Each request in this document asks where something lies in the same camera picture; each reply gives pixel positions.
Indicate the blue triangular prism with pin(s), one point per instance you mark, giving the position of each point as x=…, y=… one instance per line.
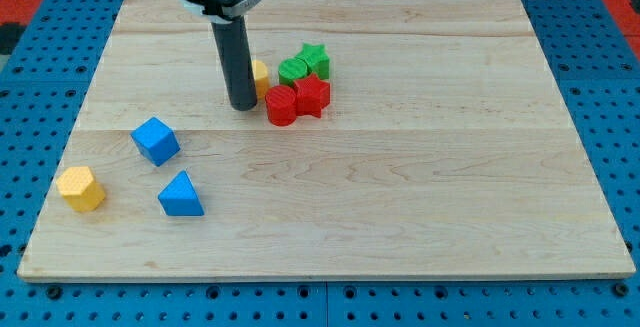
x=179, y=198

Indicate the yellow hexagon block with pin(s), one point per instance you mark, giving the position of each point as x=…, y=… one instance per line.
x=80, y=189

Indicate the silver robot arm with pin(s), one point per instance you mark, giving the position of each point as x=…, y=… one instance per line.
x=220, y=11

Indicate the yellow heart block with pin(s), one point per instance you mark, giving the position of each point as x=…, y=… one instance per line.
x=261, y=78

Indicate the green cylinder block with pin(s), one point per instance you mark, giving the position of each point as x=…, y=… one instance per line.
x=291, y=69

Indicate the red cylinder block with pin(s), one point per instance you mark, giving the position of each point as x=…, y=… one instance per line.
x=281, y=105

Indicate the green star block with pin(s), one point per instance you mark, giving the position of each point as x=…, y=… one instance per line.
x=316, y=59

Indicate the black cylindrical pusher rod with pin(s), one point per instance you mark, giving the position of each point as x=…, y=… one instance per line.
x=235, y=59

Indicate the wooden board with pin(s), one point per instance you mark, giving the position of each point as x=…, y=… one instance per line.
x=447, y=153

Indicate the red star block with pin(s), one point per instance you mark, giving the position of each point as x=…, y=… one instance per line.
x=312, y=95

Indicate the blue cube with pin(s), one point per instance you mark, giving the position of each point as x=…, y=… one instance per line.
x=155, y=141

